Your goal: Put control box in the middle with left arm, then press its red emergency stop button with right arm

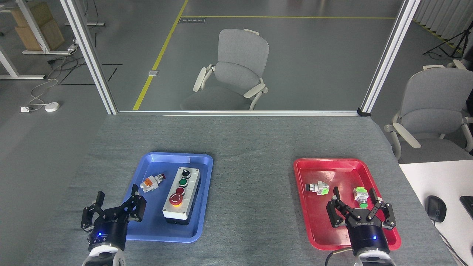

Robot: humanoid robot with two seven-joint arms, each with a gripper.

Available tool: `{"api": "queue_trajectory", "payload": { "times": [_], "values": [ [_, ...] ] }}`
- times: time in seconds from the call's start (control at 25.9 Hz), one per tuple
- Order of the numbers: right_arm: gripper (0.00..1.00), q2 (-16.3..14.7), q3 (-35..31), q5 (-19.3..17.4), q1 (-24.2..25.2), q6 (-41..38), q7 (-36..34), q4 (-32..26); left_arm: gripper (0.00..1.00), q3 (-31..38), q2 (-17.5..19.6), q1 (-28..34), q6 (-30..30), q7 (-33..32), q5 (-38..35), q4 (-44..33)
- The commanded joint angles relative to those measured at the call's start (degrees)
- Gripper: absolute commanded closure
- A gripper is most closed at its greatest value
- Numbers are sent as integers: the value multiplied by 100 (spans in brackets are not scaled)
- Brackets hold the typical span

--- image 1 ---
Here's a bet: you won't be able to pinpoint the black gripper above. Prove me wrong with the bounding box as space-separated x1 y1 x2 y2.
326 187 397 256
81 184 147 247

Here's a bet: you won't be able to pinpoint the grey four-button control box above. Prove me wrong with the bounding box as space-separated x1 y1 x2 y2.
163 167 202 226

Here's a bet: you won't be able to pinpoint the green push button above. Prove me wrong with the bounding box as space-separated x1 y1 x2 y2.
354 187 369 208

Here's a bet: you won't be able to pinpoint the red push button orange block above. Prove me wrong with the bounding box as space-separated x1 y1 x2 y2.
140 173 166 193

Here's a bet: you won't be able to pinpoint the brown cardboard box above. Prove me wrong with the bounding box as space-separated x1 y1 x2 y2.
10 2 65 51

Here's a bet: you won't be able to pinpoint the red plastic tray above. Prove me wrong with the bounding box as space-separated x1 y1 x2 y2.
293 158 402 251

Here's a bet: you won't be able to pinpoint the blue plastic tray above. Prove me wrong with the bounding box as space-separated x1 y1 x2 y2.
124 152 214 243

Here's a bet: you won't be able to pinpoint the black computer mouse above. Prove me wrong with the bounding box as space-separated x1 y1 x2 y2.
425 195 447 223

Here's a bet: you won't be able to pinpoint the white desk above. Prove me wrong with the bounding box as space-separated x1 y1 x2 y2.
398 160 473 266

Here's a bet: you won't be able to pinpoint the black keyboard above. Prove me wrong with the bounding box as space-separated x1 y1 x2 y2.
459 196 473 218

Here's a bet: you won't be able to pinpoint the grey office chair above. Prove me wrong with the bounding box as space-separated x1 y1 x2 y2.
447 48 473 71
384 65 473 161
180 29 269 111

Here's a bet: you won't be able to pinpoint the black tripod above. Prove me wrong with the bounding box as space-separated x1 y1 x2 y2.
422 28 473 59

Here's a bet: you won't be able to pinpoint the white pleated curtain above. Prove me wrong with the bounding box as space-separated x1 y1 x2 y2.
413 0 473 41

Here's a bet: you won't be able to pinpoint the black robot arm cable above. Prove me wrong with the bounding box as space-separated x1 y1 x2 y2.
325 248 356 266

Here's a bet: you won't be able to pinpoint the black selector switch green block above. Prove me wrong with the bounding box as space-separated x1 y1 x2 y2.
305 181 330 196

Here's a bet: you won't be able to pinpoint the black mouse cable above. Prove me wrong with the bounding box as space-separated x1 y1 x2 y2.
433 221 462 266

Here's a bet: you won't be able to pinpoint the white floor cable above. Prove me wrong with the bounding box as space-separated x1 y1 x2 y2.
29 78 59 109

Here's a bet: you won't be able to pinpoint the black floor cables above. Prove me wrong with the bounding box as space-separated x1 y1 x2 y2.
46 55 80 80

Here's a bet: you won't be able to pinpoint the silver aluminium frame post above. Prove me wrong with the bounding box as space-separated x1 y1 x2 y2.
59 0 119 115
358 0 422 117

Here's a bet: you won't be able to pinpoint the silver aluminium frame rail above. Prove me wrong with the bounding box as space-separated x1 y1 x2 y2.
118 110 361 117

